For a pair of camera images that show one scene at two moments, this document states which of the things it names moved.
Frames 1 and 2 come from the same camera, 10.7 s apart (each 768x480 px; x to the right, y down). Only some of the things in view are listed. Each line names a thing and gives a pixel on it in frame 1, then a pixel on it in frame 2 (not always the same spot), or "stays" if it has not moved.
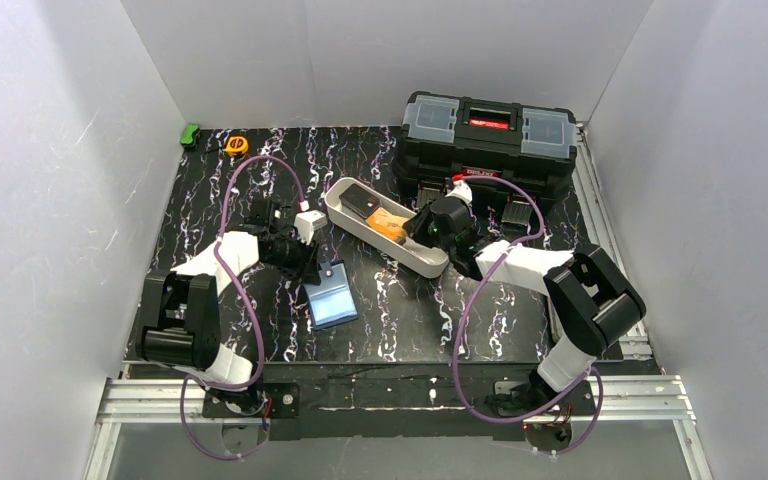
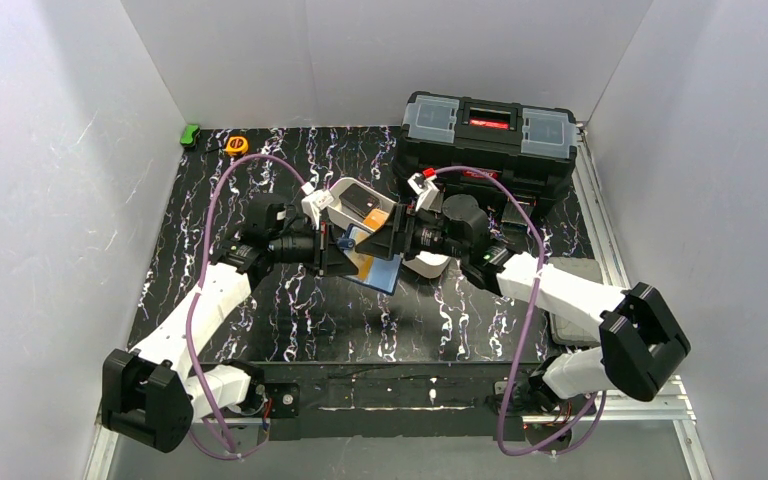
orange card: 388,223 stays
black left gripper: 311,263 -> 322,250
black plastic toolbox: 518,158 stays
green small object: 189,133 stays
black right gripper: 420,225 -> 408,235
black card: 359,200 stays
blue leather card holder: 332,302 -> 383,272
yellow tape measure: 236,145 stays
